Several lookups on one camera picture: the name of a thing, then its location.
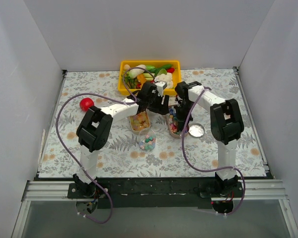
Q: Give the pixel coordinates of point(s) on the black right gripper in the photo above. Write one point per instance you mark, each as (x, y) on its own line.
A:
(183, 116)

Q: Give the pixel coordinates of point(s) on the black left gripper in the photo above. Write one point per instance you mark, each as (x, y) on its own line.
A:
(160, 106)

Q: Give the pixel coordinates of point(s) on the pink tray of colourful candies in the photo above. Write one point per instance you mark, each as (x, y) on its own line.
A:
(171, 118)

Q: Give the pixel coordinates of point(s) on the beige tray of orange candies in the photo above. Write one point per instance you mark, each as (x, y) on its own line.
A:
(139, 122)

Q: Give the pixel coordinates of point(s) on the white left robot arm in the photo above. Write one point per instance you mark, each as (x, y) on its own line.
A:
(94, 129)

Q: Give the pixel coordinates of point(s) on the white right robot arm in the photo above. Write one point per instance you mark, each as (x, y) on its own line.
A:
(226, 128)

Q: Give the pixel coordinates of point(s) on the silver metal jar lid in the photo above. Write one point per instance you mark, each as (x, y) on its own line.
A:
(196, 130)

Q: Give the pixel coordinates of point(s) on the white cauliflower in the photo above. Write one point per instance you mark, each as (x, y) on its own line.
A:
(168, 78)

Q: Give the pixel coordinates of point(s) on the white radish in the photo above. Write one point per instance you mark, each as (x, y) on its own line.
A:
(134, 72)

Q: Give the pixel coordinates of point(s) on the yellow plastic bin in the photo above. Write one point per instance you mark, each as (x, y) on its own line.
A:
(175, 70)

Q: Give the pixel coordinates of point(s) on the green cucumber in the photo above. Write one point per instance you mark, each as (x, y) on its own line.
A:
(166, 67)

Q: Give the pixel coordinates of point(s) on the clear glass jar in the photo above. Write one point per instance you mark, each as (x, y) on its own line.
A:
(146, 139)

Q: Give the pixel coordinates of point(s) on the red apple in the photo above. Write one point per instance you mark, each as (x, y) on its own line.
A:
(86, 103)

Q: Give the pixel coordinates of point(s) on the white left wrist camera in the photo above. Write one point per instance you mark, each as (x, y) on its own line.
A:
(160, 86)

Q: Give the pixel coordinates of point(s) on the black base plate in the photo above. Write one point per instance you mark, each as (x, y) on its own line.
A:
(197, 192)

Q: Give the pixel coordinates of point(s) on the aluminium frame rail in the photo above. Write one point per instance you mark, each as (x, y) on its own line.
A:
(262, 189)

